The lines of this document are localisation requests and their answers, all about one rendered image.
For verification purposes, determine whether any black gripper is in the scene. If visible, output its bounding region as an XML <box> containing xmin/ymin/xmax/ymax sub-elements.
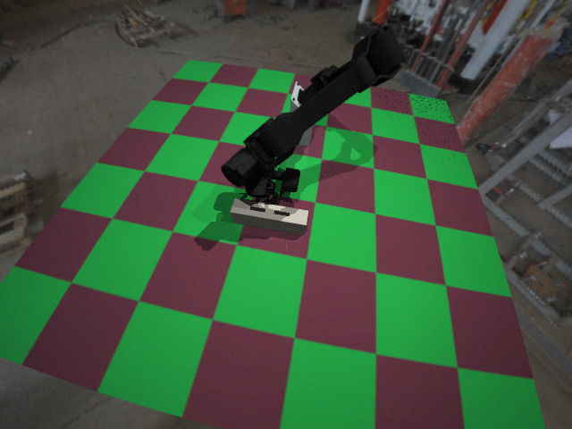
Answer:
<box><xmin>257</xmin><ymin>165</ymin><xmax>300</xmax><ymax>197</ymax></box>

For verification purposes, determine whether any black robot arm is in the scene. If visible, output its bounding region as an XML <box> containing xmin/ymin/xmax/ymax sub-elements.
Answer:
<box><xmin>222</xmin><ymin>24</ymin><xmax>406</xmax><ymax>198</ymax></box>

